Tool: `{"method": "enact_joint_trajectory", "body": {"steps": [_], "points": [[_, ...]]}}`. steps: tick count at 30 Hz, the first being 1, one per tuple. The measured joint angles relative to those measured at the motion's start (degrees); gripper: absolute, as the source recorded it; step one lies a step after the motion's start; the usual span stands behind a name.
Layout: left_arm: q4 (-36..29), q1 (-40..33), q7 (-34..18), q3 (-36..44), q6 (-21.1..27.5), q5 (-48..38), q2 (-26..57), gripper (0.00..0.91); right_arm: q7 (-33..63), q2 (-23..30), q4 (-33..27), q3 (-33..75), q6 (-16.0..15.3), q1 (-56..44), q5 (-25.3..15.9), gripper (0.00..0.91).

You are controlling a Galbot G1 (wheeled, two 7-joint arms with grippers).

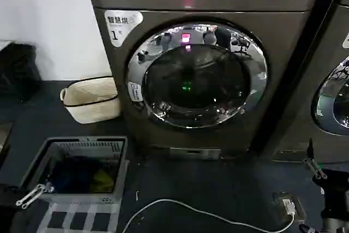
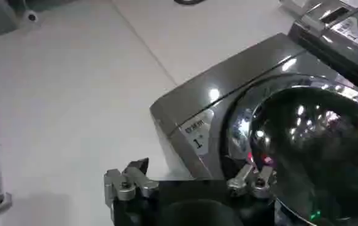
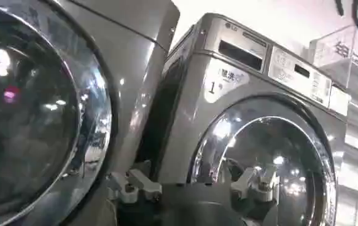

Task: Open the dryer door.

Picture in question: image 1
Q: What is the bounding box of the white sticker with number one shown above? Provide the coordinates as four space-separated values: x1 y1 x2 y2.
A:
104 9 144 48

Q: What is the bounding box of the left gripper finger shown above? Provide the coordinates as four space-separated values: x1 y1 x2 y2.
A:
15 180 55 208

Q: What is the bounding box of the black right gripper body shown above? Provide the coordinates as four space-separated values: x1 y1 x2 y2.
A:
311 169 349 217

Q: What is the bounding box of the round glass dryer door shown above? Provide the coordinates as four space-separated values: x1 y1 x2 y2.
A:
311 55 349 136
125 21 269 130

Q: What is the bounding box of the grey dryer marked one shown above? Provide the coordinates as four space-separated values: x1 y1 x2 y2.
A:
82 0 324 162

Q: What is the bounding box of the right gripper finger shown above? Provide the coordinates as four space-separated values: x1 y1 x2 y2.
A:
303 136 328 180

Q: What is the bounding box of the white power cable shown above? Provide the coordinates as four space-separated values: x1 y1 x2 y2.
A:
127 198 297 233

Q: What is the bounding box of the white woven basket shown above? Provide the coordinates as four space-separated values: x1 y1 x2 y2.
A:
59 77 123 124

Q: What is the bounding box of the blue garment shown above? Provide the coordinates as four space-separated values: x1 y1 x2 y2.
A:
50 156 97 193

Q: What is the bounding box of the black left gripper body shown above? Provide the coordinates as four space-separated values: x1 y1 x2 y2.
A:
0 184 25 219

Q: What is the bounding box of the white door handle label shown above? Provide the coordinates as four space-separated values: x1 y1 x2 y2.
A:
127 81 143 109

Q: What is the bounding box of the grey dryer with partial sticker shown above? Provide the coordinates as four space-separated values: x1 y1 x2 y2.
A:
272 0 349 163

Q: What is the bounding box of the grey plastic laundry basket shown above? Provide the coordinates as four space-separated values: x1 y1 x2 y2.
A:
17 135 130 205

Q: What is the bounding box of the yellow garment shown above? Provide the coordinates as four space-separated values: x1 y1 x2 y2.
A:
92 168 115 193

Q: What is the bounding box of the metal floor socket box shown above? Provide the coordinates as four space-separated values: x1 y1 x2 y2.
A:
272 191 306 222

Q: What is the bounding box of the black frame post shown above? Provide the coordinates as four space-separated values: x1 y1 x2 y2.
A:
247 0 347 160

